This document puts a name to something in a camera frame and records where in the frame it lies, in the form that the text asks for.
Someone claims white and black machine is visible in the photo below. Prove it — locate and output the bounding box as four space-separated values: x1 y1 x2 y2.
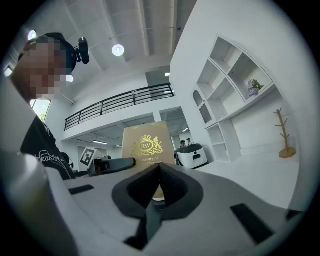
174 143 209 169

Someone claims black balcony railing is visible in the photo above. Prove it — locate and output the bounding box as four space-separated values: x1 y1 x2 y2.
64 83 175 132

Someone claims black head camera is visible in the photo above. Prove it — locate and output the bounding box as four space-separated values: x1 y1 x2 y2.
74 36 90 65

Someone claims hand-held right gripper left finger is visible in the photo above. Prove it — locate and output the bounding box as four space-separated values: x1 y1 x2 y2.
111 162 161 219

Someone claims white shelf unit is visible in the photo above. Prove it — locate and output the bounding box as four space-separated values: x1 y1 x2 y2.
192 34 285 163

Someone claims black head strap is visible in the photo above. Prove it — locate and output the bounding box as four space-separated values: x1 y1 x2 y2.
43 32 79 76

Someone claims purple flower bunch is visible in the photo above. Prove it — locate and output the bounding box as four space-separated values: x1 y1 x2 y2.
246 79 265 99

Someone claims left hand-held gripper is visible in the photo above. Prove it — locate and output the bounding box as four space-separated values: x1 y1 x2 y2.
79 146 138 177

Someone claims person's head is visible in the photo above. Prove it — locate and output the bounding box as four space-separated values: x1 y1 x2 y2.
9 32 76 101

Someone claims bright window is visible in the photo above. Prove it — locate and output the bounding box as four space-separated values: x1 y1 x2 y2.
30 99 52 123

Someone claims person's black printed T-shirt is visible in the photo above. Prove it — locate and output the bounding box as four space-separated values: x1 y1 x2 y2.
19 116 77 181

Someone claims white table top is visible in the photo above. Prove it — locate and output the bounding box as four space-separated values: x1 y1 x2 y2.
197 147 301 211

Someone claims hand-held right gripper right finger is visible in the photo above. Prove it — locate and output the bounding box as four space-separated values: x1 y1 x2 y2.
159 162 204 221

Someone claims wooden coat rack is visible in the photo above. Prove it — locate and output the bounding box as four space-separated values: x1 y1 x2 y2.
273 107 298 159

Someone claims gold crest book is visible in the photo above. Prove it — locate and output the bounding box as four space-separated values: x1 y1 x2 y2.
121 121 176 202

